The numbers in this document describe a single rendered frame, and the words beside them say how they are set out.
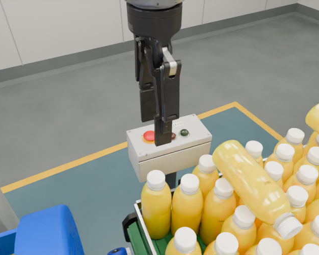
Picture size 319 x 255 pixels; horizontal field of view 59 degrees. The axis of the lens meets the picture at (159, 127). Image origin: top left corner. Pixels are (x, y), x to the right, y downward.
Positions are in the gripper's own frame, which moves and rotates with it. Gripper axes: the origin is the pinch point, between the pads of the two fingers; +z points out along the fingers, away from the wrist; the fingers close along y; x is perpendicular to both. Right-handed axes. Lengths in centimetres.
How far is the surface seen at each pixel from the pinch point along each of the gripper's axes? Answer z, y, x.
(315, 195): 21.0, 14.7, 32.7
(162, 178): 15.6, 1.6, 0.9
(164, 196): 19.7, 3.1, 0.7
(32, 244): 3.2, 14.2, -22.7
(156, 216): 25.4, 3.7, -1.5
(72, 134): 127, -152, -15
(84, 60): 123, -269, 17
